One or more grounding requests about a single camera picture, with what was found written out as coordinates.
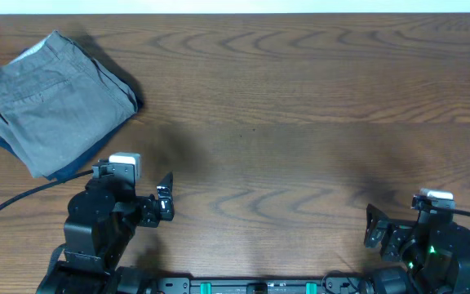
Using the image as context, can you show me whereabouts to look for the grey shorts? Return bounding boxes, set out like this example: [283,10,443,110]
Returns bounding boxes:
[0,31,138,177]

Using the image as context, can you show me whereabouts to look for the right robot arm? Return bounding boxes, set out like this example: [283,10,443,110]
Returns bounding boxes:
[359,204,470,294]

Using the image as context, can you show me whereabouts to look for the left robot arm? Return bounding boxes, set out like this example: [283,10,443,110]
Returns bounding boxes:
[37,172,175,294]

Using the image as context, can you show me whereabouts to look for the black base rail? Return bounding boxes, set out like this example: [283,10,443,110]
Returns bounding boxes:
[112,265,383,294]

